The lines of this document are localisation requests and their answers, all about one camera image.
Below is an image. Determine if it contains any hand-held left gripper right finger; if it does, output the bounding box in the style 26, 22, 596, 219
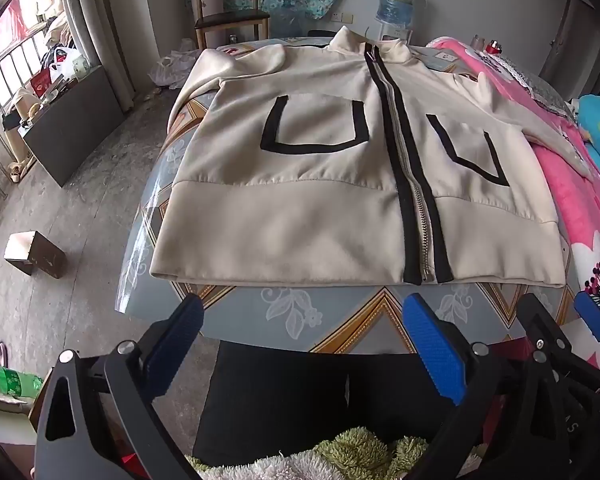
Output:
404, 293, 576, 480

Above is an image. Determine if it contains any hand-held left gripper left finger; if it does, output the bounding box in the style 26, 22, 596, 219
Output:
32, 292, 206, 480

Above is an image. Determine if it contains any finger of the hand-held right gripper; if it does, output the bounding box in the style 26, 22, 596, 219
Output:
515, 293, 573, 356
573, 291, 600, 376

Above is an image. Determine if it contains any beige zip jacket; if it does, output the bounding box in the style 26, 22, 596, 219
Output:
149, 26, 598, 288

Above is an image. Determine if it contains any fruit print tablecloth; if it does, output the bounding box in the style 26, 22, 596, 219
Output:
117, 37, 588, 356

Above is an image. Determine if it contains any pink floral blanket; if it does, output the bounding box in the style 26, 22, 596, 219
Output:
427, 36, 600, 326

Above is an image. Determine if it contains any green fluffy cloth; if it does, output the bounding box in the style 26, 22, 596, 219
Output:
185, 426, 481, 480

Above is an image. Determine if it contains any brown cardboard box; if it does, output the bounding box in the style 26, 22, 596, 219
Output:
4, 231, 67, 280

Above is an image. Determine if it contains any green plastic bottle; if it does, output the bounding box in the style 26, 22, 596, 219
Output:
0, 365, 43, 401

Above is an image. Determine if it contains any grey lace pillow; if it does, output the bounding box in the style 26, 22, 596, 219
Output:
490, 52, 578, 121

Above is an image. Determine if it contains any dark grey cabinet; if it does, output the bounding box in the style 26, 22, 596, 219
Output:
2, 65, 126, 188

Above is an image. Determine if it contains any room door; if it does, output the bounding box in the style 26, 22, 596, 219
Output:
539, 0, 600, 101

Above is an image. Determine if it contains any clear plastic bag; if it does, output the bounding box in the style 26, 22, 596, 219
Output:
148, 37, 201, 90

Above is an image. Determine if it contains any red box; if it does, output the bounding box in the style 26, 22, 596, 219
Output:
30, 69, 53, 96

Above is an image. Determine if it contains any white plastic bag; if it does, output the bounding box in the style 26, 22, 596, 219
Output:
50, 46, 91, 81

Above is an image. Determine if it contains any grey curtain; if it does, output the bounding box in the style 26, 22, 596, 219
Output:
60, 0, 136, 116

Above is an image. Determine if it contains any white water dispenser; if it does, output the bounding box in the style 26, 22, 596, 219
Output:
375, 20, 413, 43

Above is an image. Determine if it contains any wooden chair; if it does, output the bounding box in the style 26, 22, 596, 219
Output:
189, 0, 271, 51

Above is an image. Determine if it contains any blue water dispenser bottle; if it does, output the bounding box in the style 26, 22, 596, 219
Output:
376, 0, 418, 26

